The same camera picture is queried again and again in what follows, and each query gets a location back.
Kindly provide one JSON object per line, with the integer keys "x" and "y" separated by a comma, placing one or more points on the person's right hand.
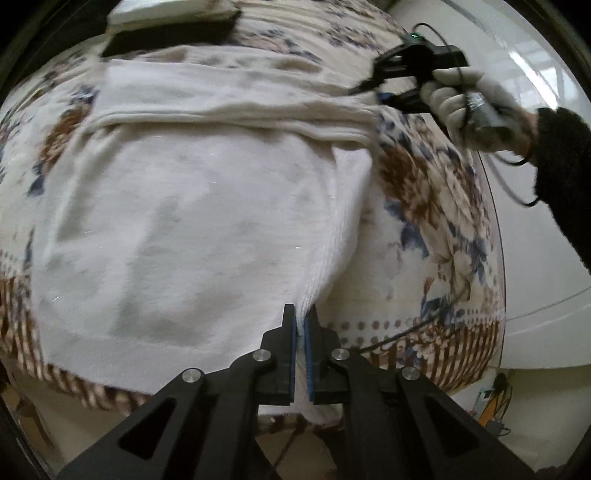
{"x": 455, "y": 104}

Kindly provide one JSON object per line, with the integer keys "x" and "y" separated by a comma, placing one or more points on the white power strip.
{"x": 485, "y": 395}

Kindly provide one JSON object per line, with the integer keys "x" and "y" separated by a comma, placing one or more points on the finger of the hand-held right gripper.
{"x": 367, "y": 85}
{"x": 401, "y": 100}

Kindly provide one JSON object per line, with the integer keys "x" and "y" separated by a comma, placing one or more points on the white and black folded cloth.
{"x": 171, "y": 34}

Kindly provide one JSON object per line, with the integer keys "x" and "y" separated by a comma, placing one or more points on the floral printed blanket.
{"x": 438, "y": 194}

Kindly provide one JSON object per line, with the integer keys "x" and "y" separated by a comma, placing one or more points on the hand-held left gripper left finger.
{"x": 292, "y": 355}

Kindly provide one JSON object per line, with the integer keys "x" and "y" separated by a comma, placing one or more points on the orange object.
{"x": 485, "y": 416}

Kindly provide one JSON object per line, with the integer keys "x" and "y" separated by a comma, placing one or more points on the wooden furniture leg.
{"x": 28, "y": 411}

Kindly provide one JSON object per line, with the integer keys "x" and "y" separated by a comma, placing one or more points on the person's right forearm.
{"x": 565, "y": 175}

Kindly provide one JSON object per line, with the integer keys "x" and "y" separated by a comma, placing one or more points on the white towel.
{"x": 194, "y": 221}

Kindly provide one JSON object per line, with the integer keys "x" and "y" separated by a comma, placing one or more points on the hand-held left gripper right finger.
{"x": 310, "y": 357}

